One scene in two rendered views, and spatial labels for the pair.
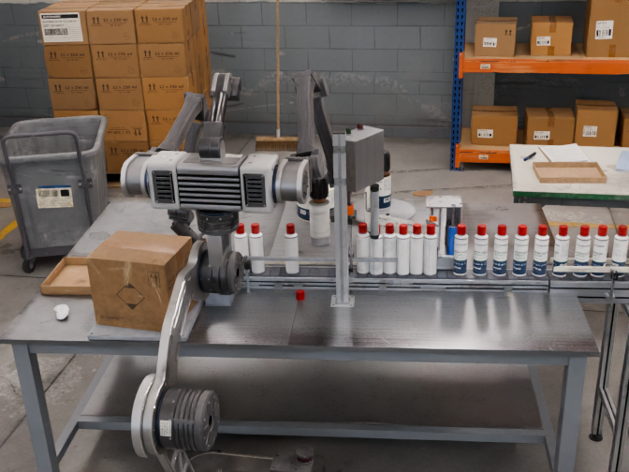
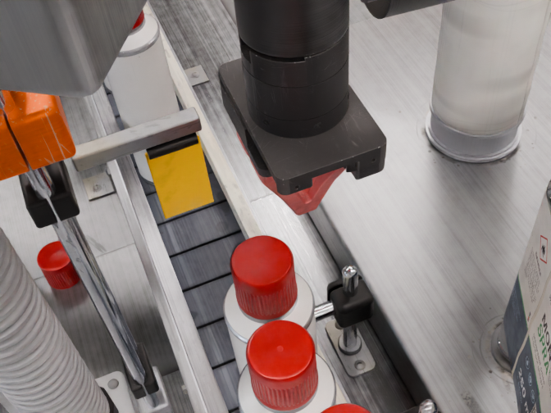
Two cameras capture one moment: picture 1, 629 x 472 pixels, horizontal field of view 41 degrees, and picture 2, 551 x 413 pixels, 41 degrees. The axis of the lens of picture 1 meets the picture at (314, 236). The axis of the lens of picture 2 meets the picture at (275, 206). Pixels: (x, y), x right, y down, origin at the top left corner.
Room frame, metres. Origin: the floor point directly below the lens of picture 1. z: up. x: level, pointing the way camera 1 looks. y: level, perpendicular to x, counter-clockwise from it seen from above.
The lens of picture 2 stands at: (2.88, -0.39, 1.39)
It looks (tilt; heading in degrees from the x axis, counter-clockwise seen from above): 51 degrees down; 67
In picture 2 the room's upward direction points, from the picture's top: 7 degrees counter-clockwise
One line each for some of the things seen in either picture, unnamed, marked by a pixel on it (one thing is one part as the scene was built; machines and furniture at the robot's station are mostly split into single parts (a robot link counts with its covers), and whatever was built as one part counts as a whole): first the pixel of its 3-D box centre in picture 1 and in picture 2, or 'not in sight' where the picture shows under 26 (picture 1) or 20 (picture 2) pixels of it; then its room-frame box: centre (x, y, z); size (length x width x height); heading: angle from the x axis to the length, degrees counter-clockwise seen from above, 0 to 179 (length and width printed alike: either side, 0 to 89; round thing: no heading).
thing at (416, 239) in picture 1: (416, 248); not in sight; (2.92, -0.39, 0.98); 0.05 x 0.05 x 0.20
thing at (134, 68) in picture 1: (135, 89); not in sight; (6.69, 1.40, 0.70); 1.20 x 0.82 x 1.39; 84
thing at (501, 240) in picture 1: (500, 250); not in sight; (2.89, -0.71, 0.98); 0.05 x 0.05 x 0.20
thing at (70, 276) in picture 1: (88, 275); not in sight; (3.06, 0.92, 0.85); 0.30 x 0.26 x 0.04; 84
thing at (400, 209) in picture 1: (381, 212); not in sight; (3.53, -0.31, 0.89); 0.31 x 0.31 x 0.01
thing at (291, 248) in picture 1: (291, 248); (142, 86); (2.97, 0.09, 0.98); 0.05 x 0.05 x 0.20
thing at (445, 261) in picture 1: (442, 232); not in sight; (3.00, -0.50, 1.01); 0.14 x 0.13 x 0.26; 84
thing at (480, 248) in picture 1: (480, 250); not in sight; (2.89, -0.63, 0.98); 0.05 x 0.05 x 0.20
